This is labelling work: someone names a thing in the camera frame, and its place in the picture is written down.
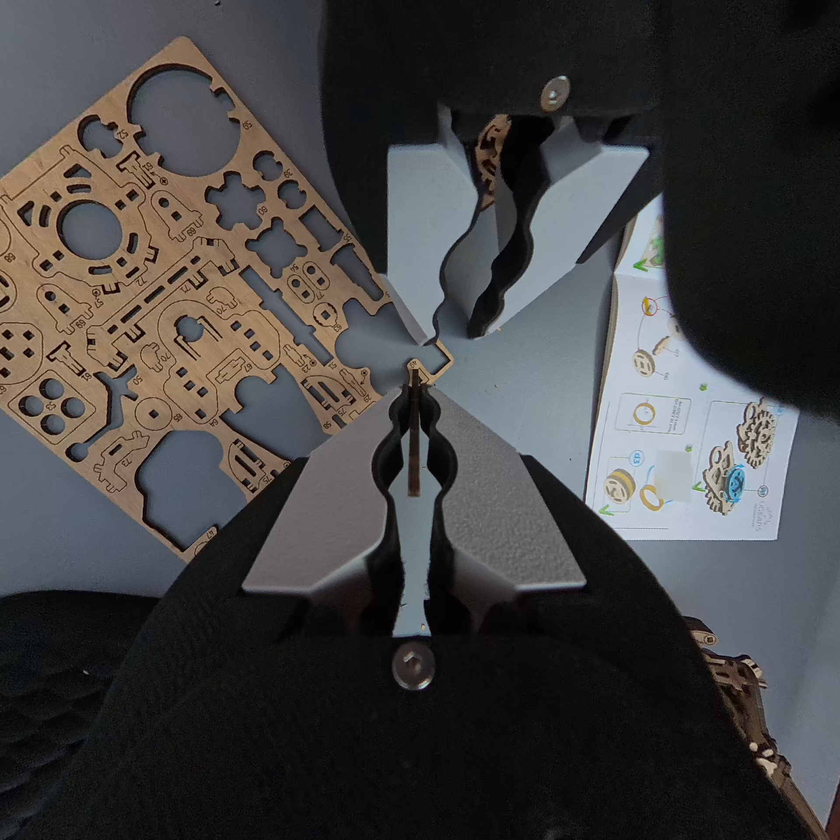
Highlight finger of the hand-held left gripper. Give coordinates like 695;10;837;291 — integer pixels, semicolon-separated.
466;121;652;340
387;107;494;347

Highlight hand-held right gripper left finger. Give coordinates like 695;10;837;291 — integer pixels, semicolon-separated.
241;386;413;634

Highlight laser-cut wooden parts sheet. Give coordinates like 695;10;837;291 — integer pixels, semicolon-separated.
0;36;455;563

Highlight small wooden part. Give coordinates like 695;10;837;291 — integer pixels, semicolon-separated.
404;358;429;497

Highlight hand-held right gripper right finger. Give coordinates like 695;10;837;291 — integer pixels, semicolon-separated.
419;386;588;634

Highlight dark cloth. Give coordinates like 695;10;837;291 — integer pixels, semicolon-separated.
0;589;161;840

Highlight assembly instruction booklet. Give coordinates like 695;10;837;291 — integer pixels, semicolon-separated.
585;196;799;543

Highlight wooden gear part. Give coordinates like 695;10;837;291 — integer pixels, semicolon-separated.
474;113;514;211

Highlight assembled wooden model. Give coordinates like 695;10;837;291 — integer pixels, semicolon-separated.
681;616;829;840

